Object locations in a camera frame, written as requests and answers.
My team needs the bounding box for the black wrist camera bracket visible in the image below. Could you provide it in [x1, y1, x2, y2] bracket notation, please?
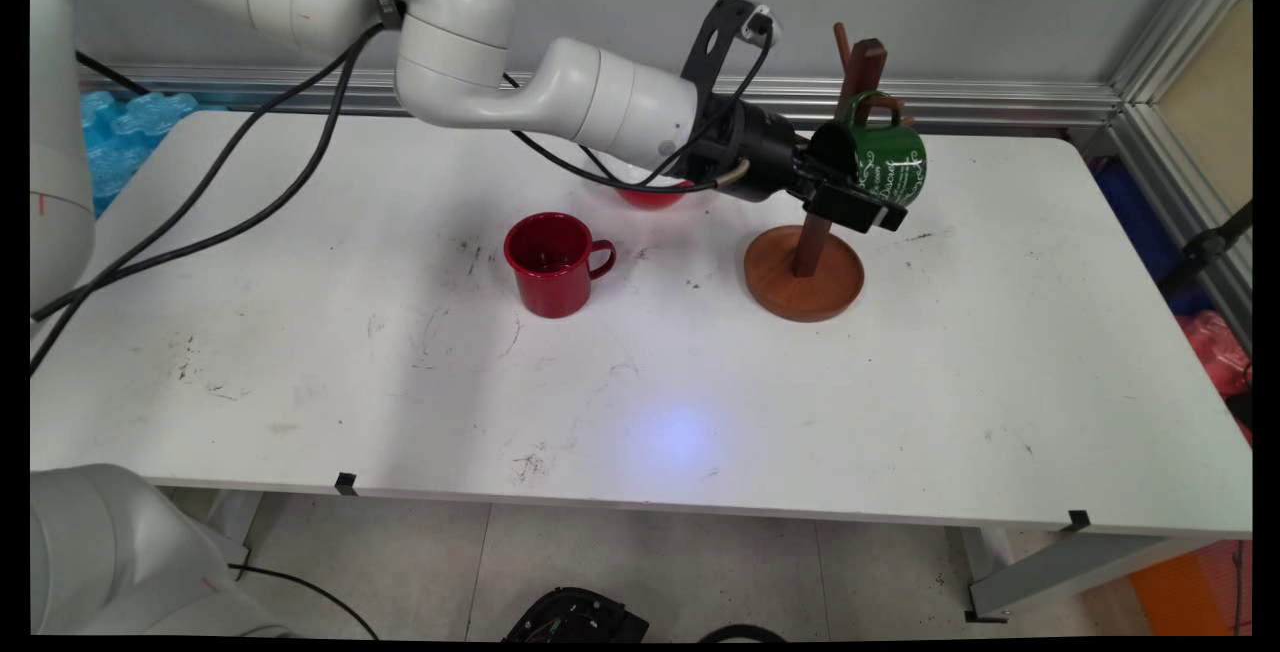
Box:
[680, 0, 761, 101]

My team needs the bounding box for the black floor cable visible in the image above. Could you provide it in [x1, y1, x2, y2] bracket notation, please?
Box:
[225, 562, 381, 641]
[697, 624, 788, 643]

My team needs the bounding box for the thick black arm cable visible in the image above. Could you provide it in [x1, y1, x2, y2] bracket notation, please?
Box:
[32, 24, 389, 323]
[30, 42, 361, 375]

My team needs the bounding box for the brown wooden mug tree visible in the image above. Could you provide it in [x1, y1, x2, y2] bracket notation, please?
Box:
[743, 22, 889, 323]

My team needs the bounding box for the beige board panel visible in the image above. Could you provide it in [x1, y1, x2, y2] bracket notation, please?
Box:
[1158, 0, 1253, 218]

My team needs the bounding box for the thin black camera cable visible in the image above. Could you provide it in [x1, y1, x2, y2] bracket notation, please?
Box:
[500, 22, 779, 195]

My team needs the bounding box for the aluminium frame post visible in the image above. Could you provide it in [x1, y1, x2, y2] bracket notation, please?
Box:
[1108, 0, 1253, 113]

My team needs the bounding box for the aluminium frame rail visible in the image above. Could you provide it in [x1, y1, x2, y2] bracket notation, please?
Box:
[78, 64, 1123, 130]
[1105, 102, 1253, 353]

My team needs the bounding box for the red bowl with white inside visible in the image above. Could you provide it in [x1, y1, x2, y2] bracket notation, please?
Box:
[615, 177, 696, 211]

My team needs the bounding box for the blue bubble wrap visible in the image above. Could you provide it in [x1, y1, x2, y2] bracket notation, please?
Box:
[80, 90, 201, 218]

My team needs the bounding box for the green mug with white script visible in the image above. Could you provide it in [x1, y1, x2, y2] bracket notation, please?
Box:
[808, 90, 929, 209]

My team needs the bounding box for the dark blue plastic sheet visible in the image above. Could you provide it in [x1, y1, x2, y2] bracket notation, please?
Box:
[1093, 157, 1216, 318]

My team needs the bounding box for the red enamel mug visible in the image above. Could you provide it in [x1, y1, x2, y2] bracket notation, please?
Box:
[503, 212, 618, 320]

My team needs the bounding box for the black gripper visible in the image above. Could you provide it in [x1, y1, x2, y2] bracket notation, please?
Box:
[693, 97, 908, 234]

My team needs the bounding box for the grey table leg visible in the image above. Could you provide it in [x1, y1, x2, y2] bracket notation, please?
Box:
[962, 527, 1226, 625]
[195, 490, 266, 573]

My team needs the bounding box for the black device with wires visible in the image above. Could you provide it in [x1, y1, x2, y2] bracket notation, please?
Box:
[502, 587, 651, 643]

